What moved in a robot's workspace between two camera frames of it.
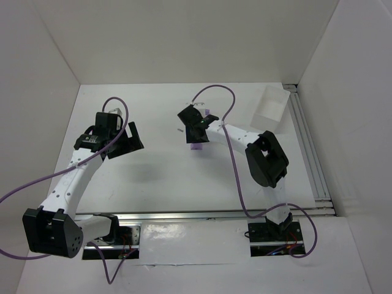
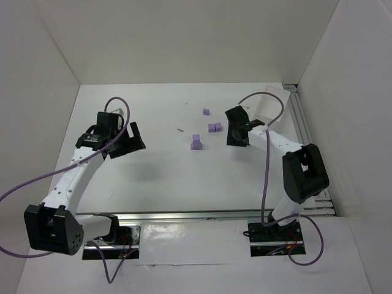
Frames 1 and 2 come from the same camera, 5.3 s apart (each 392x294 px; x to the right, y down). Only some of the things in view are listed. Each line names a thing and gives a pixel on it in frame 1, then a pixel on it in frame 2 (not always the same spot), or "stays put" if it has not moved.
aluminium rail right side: [323, 206] stays put
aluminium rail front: [229, 216] stays put
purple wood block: [196, 146] stays put
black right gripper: [193, 131] → [233, 128]
